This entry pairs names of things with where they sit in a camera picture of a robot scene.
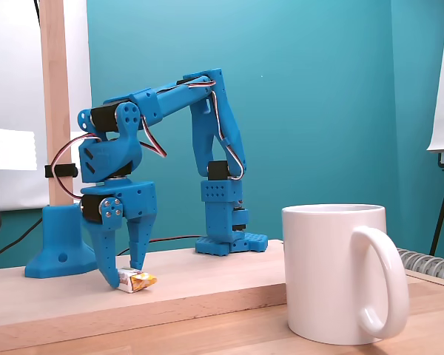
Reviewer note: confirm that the yellow white sweet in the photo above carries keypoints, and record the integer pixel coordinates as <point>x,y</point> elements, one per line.
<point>140,281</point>

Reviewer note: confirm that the white ceramic mug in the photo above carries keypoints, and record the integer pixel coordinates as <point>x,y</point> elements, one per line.
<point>318,266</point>

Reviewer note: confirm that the raised wooden board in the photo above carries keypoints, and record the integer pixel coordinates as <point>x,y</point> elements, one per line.
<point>170,281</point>

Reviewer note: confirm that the grey ribbed metal object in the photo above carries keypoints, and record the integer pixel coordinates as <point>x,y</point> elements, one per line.
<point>429,264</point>

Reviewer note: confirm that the blue printed post base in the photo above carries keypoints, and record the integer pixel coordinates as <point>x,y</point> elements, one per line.
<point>59,240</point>

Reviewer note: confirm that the wooden post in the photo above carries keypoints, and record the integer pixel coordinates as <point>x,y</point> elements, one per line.
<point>55,92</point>

